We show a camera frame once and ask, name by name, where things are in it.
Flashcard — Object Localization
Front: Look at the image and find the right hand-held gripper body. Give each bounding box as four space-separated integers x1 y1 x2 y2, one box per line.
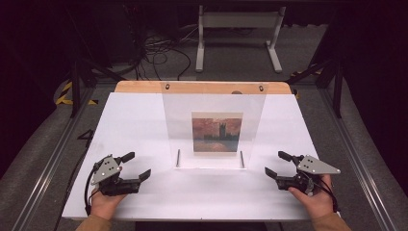
274 154 342 197

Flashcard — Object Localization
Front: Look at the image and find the person's left hand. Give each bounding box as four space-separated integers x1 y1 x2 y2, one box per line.
90 166 130 221

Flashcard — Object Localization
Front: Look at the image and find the person's right hand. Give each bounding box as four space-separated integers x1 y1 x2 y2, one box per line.
287 173 337 220

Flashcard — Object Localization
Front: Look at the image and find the white board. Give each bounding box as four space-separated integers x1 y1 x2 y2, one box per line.
61 91 319 223

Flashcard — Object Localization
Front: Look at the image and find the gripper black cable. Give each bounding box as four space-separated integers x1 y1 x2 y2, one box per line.
83 161 103 217
316 174 341 214

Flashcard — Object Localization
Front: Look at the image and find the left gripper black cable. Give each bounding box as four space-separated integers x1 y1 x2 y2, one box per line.
83 161 103 217

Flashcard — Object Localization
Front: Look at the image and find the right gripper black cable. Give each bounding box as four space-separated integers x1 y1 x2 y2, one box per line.
316 174 341 214

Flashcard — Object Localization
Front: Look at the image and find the bundle of black floor cables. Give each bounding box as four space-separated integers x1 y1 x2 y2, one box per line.
123 3 193 82

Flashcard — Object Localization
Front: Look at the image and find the white metal stand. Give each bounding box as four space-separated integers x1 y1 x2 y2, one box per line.
194 4 287 74

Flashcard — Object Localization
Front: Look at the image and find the black metal stand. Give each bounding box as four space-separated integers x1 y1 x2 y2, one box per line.
67 54 127 118
286 57 346 119

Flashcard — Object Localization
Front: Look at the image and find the painting picture card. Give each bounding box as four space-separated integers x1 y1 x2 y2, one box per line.
191 111 244 158

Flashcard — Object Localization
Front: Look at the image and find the clear acrylic photo frame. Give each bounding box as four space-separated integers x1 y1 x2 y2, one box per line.
160 81 269 171

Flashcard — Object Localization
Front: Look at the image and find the yellow black floor tape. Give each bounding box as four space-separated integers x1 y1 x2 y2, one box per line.
55 80 99 107
289 63 322 79

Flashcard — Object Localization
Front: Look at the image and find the aluminium floor rail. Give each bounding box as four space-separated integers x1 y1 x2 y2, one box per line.
316 86 400 231
12 86 99 231

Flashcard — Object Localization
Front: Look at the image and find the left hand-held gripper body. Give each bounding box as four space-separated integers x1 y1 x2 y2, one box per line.
90 154 142 197

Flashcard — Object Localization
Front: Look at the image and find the wooden table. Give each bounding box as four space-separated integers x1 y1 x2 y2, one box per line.
114 80 293 95

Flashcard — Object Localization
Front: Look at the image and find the black tape floor mark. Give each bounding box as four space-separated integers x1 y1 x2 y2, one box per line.
76 128 95 149

